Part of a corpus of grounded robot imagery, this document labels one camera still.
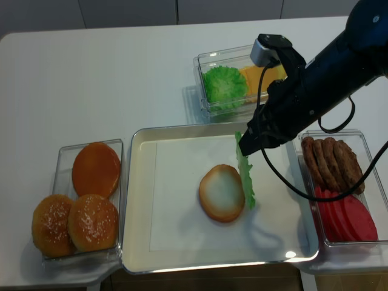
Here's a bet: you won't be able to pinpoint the green lettuce stack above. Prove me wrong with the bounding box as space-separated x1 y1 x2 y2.
202 66 248 112

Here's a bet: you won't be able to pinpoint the green lettuce leaf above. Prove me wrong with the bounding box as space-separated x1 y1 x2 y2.
235 131 256 210

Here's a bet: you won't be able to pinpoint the sesame bun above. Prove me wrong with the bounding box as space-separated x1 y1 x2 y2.
68 194 119 252
32 195 76 258

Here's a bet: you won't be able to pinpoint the clear bun container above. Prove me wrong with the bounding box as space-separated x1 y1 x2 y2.
42 143 125 266

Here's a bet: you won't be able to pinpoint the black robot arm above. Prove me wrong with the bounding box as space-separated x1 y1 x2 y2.
239 1 387 156

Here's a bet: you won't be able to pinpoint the silver metal tray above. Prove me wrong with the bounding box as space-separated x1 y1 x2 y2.
122 122 319 273

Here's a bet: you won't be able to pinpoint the sesame bun right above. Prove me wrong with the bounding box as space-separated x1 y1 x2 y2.
68 194 119 252

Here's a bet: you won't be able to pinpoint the plain brown bun top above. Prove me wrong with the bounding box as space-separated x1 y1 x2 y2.
72 142 121 199

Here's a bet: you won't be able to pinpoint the brown meat patty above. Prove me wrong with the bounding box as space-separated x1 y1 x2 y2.
333 140 363 189
313 139 340 192
322 137 349 192
301 136 326 189

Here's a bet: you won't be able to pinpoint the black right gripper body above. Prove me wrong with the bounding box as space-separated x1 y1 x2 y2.
255 48 327 146

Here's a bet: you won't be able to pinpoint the red tomato slice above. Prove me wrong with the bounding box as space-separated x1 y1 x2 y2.
344 199 378 241
330 202 351 242
328 195 361 242
315 186 338 243

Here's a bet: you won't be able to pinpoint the white paper sheet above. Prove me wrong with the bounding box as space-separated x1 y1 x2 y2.
150 135 308 251

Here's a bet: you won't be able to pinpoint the bottom bun half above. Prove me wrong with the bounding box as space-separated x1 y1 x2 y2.
198 164 246 223

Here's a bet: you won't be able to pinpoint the yellow cheese slices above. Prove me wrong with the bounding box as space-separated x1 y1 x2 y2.
239 65 287 104

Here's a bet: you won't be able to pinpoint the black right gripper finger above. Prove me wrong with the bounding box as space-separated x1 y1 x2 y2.
246 112 267 137
238 133 278 156

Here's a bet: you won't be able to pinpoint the clear lettuce cheese container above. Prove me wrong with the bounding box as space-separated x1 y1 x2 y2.
193 45 268 123

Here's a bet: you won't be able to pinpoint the black camera cable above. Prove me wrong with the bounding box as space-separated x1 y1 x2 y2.
256 58 388 201

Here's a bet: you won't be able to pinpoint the sesame bun left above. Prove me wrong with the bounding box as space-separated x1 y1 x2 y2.
32 195 76 258

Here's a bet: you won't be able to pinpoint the clear patty tomato container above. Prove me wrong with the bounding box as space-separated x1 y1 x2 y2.
297 130 387 244

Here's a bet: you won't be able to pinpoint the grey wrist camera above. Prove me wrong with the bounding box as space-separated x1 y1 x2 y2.
250 34 292 67

